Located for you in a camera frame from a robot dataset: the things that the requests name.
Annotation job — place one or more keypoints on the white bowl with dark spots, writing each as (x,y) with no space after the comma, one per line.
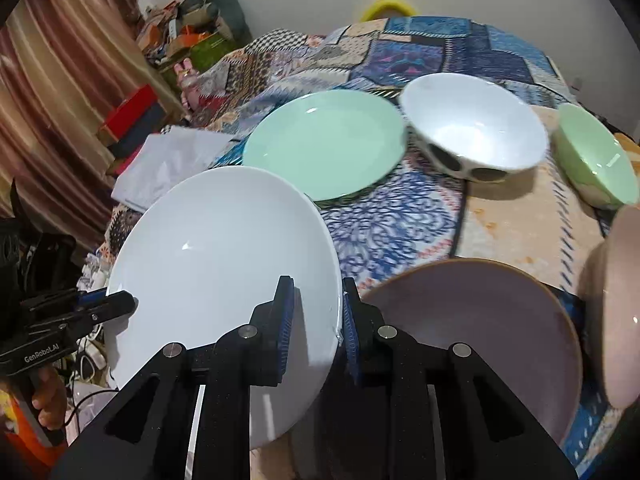
(475,120)

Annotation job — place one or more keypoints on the green plate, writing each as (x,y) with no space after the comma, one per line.
(325,145)

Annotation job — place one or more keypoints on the green carton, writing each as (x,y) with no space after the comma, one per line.
(212,50)

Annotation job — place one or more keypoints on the orange yellow blanket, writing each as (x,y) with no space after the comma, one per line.
(631,146)

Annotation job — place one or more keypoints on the patchwork printed blanket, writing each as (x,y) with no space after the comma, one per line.
(400,230)

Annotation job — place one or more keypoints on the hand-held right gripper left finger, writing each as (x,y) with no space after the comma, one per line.
(286,330)

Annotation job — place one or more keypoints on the large white plate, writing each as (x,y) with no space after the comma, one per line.
(210,260)

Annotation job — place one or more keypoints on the green bowl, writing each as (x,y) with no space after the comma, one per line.
(595,155)

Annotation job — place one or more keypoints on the red box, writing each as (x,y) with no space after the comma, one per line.
(132,110)

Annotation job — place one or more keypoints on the striped brown curtain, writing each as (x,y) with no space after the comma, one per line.
(60,85)

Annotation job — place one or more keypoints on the pink bowl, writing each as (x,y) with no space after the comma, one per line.
(620,310)

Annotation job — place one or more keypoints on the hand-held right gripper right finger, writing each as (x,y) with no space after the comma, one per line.
(350,336)

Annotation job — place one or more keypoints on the dark blue box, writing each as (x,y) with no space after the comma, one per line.
(145,132)

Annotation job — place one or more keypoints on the mauve plate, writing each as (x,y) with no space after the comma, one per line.
(475,310)

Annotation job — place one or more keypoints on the white folded cloth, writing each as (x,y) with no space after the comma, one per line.
(165,165)

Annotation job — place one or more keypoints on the pink toy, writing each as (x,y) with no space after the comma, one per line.
(187,82)

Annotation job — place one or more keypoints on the person's left hand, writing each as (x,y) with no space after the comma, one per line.
(50,400)

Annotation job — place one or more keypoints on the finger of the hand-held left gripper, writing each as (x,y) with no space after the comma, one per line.
(117,306)
(92,298)

